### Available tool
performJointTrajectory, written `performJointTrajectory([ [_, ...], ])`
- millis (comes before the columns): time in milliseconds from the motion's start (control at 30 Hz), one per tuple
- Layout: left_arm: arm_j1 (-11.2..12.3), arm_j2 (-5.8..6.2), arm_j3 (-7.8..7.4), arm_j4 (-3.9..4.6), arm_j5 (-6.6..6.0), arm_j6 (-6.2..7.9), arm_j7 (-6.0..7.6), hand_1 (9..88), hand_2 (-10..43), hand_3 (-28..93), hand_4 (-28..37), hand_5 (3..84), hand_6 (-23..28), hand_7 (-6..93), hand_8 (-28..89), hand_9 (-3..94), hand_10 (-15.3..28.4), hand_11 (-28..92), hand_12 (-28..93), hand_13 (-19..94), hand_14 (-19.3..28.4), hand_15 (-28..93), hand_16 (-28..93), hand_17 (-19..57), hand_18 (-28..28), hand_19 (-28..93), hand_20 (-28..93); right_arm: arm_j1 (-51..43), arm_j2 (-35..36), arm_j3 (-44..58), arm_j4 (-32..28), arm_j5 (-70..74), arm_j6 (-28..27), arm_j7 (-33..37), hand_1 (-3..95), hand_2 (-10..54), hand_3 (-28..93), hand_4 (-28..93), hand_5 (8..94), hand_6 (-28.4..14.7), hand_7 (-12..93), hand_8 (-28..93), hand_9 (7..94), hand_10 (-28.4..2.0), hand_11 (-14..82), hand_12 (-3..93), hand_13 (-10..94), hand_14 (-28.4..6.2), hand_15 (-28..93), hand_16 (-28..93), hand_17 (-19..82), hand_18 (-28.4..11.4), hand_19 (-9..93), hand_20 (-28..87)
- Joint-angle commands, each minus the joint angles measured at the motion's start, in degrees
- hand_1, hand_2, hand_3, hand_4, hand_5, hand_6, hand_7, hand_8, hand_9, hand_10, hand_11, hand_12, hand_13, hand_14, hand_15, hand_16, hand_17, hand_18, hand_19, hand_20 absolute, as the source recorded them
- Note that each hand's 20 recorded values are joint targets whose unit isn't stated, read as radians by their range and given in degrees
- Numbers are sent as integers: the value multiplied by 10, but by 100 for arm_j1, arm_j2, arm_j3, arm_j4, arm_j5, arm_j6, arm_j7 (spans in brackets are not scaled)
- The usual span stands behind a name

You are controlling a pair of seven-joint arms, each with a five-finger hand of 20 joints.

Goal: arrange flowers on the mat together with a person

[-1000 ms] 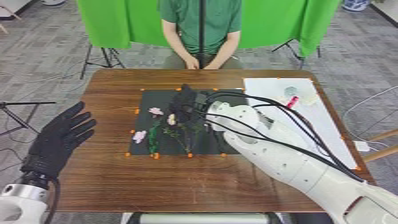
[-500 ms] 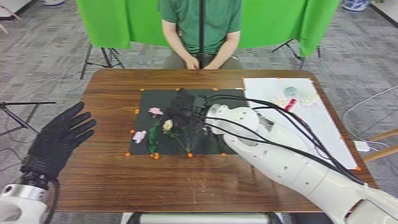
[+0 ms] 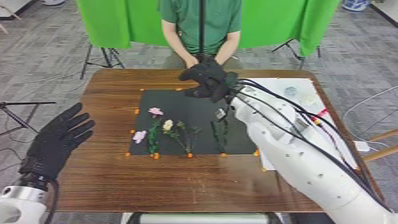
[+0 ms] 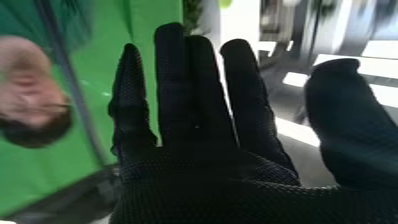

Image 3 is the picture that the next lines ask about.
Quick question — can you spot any black folding stand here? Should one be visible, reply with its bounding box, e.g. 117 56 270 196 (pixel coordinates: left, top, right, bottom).
0 100 58 135

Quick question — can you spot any black upright pole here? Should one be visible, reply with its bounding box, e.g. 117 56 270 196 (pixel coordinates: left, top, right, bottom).
197 0 208 58

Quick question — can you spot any pale grey bar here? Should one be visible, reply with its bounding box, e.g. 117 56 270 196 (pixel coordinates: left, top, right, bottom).
126 212 280 224

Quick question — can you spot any black tripod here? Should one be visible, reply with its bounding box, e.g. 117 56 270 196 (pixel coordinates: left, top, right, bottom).
270 37 323 70
78 43 128 80

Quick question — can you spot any pale pink flower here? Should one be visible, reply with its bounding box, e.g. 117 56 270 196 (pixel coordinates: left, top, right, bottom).
129 130 149 145

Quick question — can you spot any white flower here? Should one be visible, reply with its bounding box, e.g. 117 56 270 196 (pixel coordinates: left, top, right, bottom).
160 119 195 156

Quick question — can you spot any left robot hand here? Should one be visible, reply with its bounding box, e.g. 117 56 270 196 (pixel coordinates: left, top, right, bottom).
16 102 97 185

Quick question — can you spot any dark mat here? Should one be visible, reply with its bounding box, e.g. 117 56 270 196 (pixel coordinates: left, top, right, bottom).
128 89 259 156

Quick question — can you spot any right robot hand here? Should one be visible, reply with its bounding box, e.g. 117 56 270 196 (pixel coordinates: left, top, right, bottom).
177 55 240 103

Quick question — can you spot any person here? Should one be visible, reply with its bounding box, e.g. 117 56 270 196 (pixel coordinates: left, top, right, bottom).
156 0 245 70

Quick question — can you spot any green sprig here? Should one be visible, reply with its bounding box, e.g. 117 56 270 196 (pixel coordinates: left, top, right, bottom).
209 119 232 155

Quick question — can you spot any blue and white vase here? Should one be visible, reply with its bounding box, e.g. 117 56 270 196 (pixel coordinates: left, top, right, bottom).
341 0 373 13

